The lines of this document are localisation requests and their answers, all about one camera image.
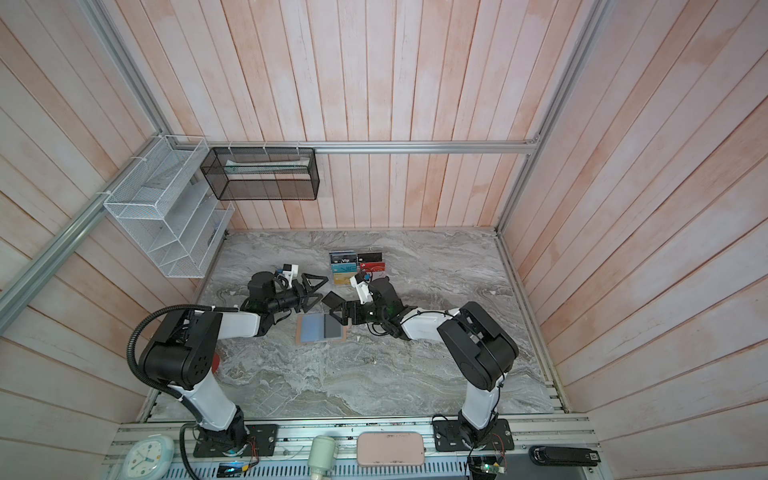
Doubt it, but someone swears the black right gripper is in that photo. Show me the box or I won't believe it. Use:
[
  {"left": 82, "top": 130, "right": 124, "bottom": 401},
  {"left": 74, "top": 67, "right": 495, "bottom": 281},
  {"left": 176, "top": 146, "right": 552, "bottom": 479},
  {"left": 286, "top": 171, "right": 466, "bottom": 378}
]
[{"left": 331, "top": 299, "right": 390, "bottom": 325}]

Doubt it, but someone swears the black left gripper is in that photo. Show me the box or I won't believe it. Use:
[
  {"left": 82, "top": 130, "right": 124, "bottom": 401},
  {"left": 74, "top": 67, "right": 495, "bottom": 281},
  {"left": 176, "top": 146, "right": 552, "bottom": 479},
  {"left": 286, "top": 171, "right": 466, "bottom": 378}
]
[{"left": 267, "top": 273, "right": 329, "bottom": 314}]

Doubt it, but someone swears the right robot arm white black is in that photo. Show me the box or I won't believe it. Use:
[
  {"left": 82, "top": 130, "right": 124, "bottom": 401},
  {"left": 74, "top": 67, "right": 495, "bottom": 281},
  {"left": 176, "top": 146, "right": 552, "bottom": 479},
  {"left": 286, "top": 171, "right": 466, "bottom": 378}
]
[{"left": 322, "top": 277, "right": 519, "bottom": 449}]

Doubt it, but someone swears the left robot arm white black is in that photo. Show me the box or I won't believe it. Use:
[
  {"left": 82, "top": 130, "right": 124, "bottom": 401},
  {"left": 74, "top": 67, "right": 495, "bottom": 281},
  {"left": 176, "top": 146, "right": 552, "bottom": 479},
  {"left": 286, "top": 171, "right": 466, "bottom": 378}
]
[{"left": 126, "top": 271, "right": 328, "bottom": 456}]

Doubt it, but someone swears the gold credit card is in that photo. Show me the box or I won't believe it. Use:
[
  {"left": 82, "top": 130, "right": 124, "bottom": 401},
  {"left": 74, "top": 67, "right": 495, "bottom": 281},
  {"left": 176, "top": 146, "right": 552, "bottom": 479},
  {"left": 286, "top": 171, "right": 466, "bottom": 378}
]
[{"left": 333, "top": 272, "right": 356, "bottom": 285}]

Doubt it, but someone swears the teal credit card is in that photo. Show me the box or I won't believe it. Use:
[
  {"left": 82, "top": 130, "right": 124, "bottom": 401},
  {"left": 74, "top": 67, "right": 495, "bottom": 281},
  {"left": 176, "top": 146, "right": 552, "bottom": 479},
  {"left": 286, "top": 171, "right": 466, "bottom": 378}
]
[{"left": 331, "top": 263, "right": 358, "bottom": 274}]

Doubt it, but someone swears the red credit card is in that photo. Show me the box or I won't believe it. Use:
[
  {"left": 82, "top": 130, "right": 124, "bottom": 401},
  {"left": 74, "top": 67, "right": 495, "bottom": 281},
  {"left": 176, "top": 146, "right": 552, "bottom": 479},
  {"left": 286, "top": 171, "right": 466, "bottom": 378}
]
[{"left": 360, "top": 262, "right": 386, "bottom": 274}]

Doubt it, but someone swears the black credit card right column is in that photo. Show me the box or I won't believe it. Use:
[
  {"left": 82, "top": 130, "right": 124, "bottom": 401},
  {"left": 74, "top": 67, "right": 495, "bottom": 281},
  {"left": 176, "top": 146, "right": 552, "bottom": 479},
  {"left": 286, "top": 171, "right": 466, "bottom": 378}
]
[{"left": 357, "top": 252, "right": 383, "bottom": 264}]

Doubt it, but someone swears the black mesh basket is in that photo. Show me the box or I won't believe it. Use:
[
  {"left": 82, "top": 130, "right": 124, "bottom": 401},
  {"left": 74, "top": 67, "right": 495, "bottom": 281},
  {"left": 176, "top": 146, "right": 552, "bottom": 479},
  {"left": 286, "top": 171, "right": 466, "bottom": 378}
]
[{"left": 201, "top": 146, "right": 320, "bottom": 201}]

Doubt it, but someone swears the pink rectangular case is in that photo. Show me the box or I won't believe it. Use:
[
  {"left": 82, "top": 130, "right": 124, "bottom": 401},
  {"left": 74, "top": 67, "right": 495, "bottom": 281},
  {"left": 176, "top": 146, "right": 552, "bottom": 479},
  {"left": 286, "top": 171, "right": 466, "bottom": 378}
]
[{"left": 356, "top": 432, "right": 426, "bottom": 467}]

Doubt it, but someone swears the white analog clock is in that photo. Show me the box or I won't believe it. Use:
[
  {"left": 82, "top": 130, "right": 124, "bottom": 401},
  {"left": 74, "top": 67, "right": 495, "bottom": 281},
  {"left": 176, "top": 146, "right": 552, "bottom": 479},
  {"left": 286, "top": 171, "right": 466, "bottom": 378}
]
[{"left": 120, "top": 434, "right": 174, "bottom": 480}]

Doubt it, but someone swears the black stapler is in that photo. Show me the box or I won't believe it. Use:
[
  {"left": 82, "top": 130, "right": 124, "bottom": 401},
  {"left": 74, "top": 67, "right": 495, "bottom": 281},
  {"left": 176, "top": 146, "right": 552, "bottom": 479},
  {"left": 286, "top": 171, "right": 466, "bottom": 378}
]
[{"left": 528, "top": 445, "right": 601, "bottom": 467}]

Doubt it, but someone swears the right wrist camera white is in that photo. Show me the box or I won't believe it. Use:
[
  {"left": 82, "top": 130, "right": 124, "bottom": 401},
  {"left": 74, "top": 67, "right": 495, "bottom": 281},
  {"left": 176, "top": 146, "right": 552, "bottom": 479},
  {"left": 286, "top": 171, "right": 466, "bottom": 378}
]
[{"left": 350, "top": 272, "right": 373, "bottom": 305}]

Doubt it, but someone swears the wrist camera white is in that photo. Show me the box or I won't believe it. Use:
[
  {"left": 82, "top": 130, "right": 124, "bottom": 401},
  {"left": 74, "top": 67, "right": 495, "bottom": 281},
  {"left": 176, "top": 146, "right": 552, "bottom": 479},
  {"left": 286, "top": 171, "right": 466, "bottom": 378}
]
[
  {"left": 278, "top": 264, "right": 299, "bottom": 288},
  {"left": 350, "top": 272, "right": 373, "bottom": 305}
]

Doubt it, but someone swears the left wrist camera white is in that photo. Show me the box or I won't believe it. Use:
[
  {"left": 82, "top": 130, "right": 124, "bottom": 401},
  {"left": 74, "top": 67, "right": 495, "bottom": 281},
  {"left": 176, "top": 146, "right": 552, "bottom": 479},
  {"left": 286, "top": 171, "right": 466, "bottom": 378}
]
[{"left": 278, "top": 264, "right": 299, "bottom": 288}]

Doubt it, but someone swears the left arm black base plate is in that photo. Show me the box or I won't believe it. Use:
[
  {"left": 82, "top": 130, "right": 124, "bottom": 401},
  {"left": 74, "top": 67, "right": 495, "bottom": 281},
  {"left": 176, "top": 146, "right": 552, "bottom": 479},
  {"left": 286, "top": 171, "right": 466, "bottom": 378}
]
[{"left": 193, "top": 424, "right": 278, "bottom": 458}]

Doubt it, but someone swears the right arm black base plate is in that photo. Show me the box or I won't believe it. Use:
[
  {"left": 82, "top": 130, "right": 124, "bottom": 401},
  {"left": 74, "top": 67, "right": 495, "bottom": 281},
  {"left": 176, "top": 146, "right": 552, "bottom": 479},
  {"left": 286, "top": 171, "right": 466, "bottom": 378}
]
[{"left": 431, "top": 417, "right": 514, "bottom": 452}]

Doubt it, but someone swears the white wire mesh shelf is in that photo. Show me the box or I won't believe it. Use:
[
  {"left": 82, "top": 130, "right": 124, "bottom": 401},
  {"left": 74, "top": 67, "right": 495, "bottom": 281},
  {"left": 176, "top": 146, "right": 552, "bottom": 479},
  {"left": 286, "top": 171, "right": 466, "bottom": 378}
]
[{"left": 104, "top": 135, "right": 234, "bottom": 279}]

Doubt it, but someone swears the black corrugated cable hose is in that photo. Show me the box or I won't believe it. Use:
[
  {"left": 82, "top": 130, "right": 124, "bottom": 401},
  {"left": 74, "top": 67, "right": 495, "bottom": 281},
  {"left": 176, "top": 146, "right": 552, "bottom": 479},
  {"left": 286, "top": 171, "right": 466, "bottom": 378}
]
[{"left": 125, "top": 304, "right": 241, "bottom": 409}]

